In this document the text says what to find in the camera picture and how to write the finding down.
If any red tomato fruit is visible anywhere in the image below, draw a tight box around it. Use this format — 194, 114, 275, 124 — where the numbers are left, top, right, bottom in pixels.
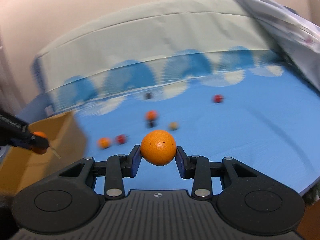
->
115, 134, 128, 145

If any small orange fruit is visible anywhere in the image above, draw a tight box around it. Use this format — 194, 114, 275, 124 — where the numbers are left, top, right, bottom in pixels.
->
140, 129, 176, 166

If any olive green small fruit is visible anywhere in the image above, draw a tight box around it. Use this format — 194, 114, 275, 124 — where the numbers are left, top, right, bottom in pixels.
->
169, 122, 179, 131

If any orange fruit with stem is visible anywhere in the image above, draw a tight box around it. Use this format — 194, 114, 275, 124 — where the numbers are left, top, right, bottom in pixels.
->
145, 110, 158, 121

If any small red cherry fruit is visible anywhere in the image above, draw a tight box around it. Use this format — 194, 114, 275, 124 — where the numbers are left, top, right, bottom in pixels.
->
212, 94, 224, 103

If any dark purple grape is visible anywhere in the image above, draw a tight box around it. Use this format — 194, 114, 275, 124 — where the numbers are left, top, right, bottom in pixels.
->
147, 120, 156, 128

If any brown cardboard box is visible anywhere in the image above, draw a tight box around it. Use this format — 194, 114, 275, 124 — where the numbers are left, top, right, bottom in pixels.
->
0, 110, 89, 198

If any black grape near pattern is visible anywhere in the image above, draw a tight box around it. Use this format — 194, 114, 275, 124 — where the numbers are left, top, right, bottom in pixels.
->
144, 92, 153, 100

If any blue patterned bed sheet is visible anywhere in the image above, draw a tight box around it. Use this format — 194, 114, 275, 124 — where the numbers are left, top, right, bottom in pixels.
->
19, 0, 319, 193

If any grey white pillow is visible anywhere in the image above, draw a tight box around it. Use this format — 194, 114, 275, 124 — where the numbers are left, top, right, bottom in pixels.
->
235, 0, 319, 89

